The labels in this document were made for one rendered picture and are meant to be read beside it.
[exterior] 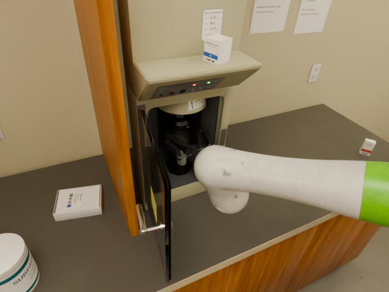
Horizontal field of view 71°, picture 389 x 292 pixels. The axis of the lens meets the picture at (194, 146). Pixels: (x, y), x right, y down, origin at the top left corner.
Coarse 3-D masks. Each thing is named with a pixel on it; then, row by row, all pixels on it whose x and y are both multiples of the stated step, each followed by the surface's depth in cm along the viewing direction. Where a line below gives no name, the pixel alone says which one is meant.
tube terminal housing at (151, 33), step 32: (128, 0) 60; (160, 0) 63; (192, 0) 66; (224, 0) 70; (128, 32) 66; (160, 32) 67; (192, 32) 71; (224, 32) 75; (128, 64) 73; (128, 96) 83; (192, 96) 82; (224, 96) 88; (224, 128) 96; (192, 192) 109
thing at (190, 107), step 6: (186, 102) 86; (192, 102) 87; (198, 102) 88; (204, 102) 91; (162, 108) 88; (168, 108) 87; (174, 108) 86; (180, 108) 86; (186, 108) 86; (192, 108) 87; (198, 108) 88; (180, 114) 86; (186, 114) 87
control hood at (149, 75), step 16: (144, 64) 67; (160, 64) 68; (176, 64) 68; (192, 64) 69; (208, 64) 69; (224, 64) 70; (240, 64) 71; (256, 64) 72; (144, 80) 62; (160, 80) 62; (176, 80) 64; (192, 80) 67; (224, 80) 75; (240, 80) 79; (144, 96) 69
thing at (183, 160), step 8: (192, 120) 98; (168, 128) 96; (176, 128) 94; (184, 128) 94; (176, 136) 97; (184, 136) 97; (168, 152) 104; (168, 160) 106; (176, 160) 104; (184, 160) 104; (176, 168) 106; (184, 168) 106
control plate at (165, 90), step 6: (216, 78) 71; (222, 78) 72; (180, 84) 67; (186, 84) 68; (192, 84) 70; (198, 84) 71; (204, 84) 73; (210, 84) 74; (216, 84) 76; (156, 90) 67; (162, 90) 68; (168, 90) 70; (174, 90) 71; (180, 90) 72; (186, 90) 74; (198, 90) 77; (156, 96) 72; (162, 96) 73
